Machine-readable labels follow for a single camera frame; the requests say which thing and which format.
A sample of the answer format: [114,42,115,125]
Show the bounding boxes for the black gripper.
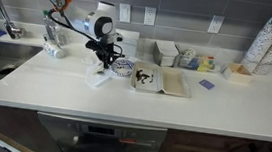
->
[92,41,118,75]

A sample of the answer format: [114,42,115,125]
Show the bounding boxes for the shiny metal spoon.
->
[95,67,107,76]

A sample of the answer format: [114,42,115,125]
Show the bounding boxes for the patterned paper cup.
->
[41,40,69,60]

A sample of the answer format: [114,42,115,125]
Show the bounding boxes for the blue white paper bowl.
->
[110,57,137,79]

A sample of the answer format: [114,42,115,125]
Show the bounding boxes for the clear plastic bag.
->
[84,65,114,91]

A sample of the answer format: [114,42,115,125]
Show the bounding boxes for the pile of coffee beans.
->
[133,68,157,86]

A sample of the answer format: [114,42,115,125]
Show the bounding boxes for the clear pump bottle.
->
[56,27,70,47]

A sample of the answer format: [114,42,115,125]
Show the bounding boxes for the grey metal napkin holder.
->
[151,39,181,69]

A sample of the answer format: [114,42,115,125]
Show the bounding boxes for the green capped soap bottle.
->
[40,8,62,45]

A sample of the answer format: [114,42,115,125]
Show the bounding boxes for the white foam clamshell container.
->
[128,60,194,99]

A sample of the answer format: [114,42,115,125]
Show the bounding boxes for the stainless steel dishwasher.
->
[33,111,170,152]

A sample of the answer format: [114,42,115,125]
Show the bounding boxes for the clear condiment tray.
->
[176,46,225,75]

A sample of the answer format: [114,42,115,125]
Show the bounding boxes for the small round patterned container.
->
[181,47,198,60]

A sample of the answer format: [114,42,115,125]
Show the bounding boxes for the blue sugar packets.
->
[187,56,202,72]

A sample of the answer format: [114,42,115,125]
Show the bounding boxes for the chrome faucet knob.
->
[10,25,27,41]

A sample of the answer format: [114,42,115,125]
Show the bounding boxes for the yellow sugar packets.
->
[196,57,217,74]

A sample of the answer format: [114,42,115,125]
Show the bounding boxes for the purple tea bag packet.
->
[198,78,216,92]

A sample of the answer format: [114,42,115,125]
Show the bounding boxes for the wooden strip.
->
[0,128,45,152]

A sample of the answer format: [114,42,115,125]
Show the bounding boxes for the small beige open box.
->
[221,61,255,85]

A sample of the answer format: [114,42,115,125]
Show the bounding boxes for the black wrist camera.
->
[84,39,125,58]

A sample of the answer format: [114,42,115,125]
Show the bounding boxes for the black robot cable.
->
[39,0,131,60]

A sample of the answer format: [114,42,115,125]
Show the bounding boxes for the white light switch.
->
[117,2,133,24]

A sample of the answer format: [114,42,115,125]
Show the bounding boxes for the white wall outlet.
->
[206,14,226,35]
[143,6,158,27]

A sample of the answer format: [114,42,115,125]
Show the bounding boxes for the orange cable strap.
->
[59,0,74,13]

